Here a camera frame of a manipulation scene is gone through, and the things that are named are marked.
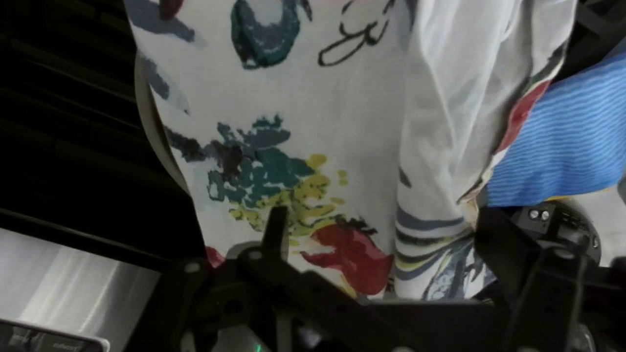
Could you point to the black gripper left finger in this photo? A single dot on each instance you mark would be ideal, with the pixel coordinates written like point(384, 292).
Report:
point(186, 309)

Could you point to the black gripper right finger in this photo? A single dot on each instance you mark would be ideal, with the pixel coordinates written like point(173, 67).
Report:
point(546, 313)

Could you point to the floral tea towel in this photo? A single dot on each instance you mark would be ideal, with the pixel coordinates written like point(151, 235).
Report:
point(374, 123)

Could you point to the black gas stove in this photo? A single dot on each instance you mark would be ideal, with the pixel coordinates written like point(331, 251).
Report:
point(89, 211)

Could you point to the black coffee maker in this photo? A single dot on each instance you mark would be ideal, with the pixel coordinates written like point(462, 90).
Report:
point(513, 237)

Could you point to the blue dish cloth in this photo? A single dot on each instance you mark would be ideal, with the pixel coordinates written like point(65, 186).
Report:
point(572, 143)

